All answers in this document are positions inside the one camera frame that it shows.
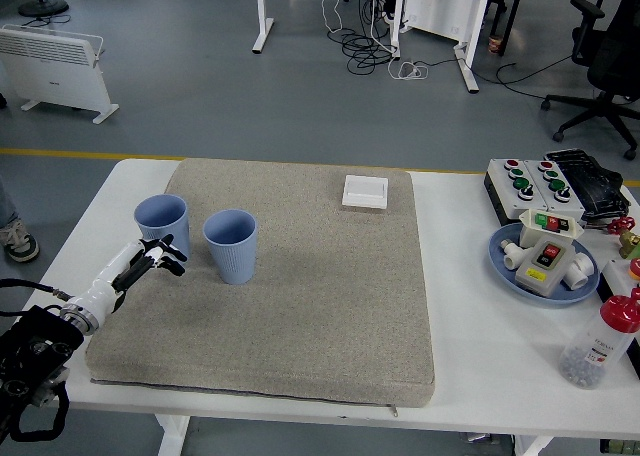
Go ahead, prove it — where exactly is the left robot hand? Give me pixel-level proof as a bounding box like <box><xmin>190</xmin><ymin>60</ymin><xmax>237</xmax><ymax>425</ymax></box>
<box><xmin>64</xmin><ymin>234</ymin><xmax>189</xmax><ymax>323</ymax></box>

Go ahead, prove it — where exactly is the blue ribbed plastic cup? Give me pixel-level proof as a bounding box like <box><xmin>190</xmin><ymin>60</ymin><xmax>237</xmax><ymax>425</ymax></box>
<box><xmin>202</xmin><ymin>209</ymin><xmax>259</xmax><ymax>286</ymax></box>
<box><xmin>133</xmin><ymin>193</ymin><xmax>190</xmax><ymax>260</ymax></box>

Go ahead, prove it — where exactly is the person's shoe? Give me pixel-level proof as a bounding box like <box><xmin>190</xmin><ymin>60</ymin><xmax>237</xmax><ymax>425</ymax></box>
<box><xmin>0</xmin><ymin>219</ymin><xmax>40</xmax><ymax>264</ymax></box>

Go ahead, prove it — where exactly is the person's leg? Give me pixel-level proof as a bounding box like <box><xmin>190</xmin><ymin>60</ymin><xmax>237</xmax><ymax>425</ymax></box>
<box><xmin>0</xmin><ymin>173</ymin><xmax>21</xmax><ymax>227</ymax></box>

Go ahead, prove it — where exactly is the white table leg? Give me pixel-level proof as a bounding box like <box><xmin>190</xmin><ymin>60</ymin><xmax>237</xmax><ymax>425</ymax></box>
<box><xmin>513</xmin><ymin>434</ymin><xmax>556</xmax><ymax>456</ymax></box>
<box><xmin>153</xmin><ymin>414</ymin><xmax>191</xmax><ymax>456</ymax></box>

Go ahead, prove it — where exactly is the grey-brown cushion mat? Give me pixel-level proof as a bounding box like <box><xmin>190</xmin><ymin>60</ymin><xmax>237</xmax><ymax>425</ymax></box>
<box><xmin>83</xmin><ymin>157</ymin><xmax>436</xmax><ymax>420</ymax></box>

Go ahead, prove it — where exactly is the white ribbed panel heater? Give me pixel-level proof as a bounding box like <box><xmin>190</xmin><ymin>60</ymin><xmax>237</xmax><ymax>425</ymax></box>
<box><xmin>0</xmin><ymin>24</ymin><xmax>120</xmax><ymax>125</ymax></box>

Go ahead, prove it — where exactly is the white desk leg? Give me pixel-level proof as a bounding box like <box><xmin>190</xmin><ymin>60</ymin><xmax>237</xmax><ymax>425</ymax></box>
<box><xmin>452</xmin><ymin>0</ymin><xmax>495</xmax><ymax>94</ymax></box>
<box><xmin>251</xmin><ymin>0</ymin><xmax>275</xmax><ymax>54</ymax></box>

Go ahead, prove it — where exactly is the blue plate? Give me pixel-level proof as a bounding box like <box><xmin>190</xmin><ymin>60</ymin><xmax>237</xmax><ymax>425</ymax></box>
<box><xmin>488</xmin><ymin>221</ymin><xmax>601</xmax><ymax>308</ymax></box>

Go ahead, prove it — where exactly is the white pipe fitting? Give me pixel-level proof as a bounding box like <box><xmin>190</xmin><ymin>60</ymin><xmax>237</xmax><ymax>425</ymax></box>
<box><xmin>499</xmin><ymin>239</ymin><xmax>527</xmax><ymax>273</ymax></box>
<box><xmin>563</xmin><ymin>252</ymin><xmax>597</xmax><ymax>291</ymax></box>

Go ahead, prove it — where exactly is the white four-button control box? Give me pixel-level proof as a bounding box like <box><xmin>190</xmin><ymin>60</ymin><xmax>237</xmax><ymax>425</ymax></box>
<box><xmin>524</xmin><ymin>157</ymin><xmax>587</xmax><ymax>222</ymax></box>
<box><xmin>483</xmin><ymin>157</ymin><xmax>551</xmax><ymax>227</ymax></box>

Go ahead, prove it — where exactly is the white flat panel heater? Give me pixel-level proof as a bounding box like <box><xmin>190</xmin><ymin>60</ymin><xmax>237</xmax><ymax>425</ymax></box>
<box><xmin>399</xmin><ymin>0</ymin><xmax>489</xmax><ymax>42</ymax></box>

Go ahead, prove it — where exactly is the clear bottle red cap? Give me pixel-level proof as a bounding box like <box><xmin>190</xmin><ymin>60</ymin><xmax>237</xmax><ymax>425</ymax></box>
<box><xmin>558</xmin><ymin>285</ymin><xmax>640</xmax><ymax>390</ymax></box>

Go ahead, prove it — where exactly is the black plastic tray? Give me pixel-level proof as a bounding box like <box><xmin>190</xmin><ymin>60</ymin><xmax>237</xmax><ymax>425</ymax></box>
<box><xmin>543</xmin><ymin>148</ymin><xmax>632</xmax><ymax>223</ymax></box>

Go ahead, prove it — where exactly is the red emergency stop box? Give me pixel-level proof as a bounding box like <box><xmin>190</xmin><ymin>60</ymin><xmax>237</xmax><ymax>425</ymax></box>
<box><xmin>597</xmin><ymin>257</ymin><xmax>640</xmax><ymax>305</ymax></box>

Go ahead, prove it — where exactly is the dark crate under table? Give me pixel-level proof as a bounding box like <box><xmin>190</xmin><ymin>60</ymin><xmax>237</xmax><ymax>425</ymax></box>
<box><xmin>598</xmin><ymin>438</ymin><xmax>640</xmax><ymax>456</ymax></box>

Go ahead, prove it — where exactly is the black office chair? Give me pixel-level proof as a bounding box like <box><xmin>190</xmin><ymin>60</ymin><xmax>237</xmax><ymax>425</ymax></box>
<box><xmin>540</xmin><ymin>0</ymin><xmax>640</xmax><ymax>161</ymax></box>

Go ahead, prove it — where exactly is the white wall switch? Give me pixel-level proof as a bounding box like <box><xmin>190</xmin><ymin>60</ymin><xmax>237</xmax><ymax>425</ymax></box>
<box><xmin>341</xmin><ymin>174</ymin><xmax>390</xmax><ymax>210</ymax></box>

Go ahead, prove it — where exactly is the black cable bundle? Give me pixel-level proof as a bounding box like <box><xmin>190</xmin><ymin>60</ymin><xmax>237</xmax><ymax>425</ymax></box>
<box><xmin>327</xmin><ymin>0</ymin><xmax>401</xmax><ymax>76</ymax></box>

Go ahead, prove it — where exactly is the white hanging cable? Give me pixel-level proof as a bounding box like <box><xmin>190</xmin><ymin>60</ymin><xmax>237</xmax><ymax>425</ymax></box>
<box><xmin>319</xmin><ymin>0</ymin><xmax>346</xmax><ymax>35</ymax></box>

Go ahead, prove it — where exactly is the white coiled cable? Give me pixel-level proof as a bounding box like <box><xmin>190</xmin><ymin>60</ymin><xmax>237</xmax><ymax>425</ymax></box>
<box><xmin>388</xmin><ymin>59</ymin><xmax>430</xmax><ymax>82</ymax></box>

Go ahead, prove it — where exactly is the white green-red switch box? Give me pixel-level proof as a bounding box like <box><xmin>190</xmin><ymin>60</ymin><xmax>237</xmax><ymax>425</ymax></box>
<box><xmin>517</xmin><ymin>208</ymin><xmax>585</xmax><ymax>250</ymax></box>

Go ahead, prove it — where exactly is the beige push-button switch box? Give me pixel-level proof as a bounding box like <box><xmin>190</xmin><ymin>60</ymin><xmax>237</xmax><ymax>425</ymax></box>
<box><xmin>514</xmin><ymin>235</ymin><xmax>575</xmax><ymax>297</ymax></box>

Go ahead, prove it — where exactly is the black floor cable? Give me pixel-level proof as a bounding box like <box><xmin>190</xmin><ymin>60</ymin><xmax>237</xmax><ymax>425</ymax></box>
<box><xmin>428</xmin><ymin>55</ymin><xmax>584</xmax><ymax>100</ymax></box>

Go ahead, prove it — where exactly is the brass valve red handle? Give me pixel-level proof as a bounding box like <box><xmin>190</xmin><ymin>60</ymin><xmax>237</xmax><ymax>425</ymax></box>
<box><xmin>608</xmin><ymin>216</ymin><xmax>640</xmax><ymax>261</ymax></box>

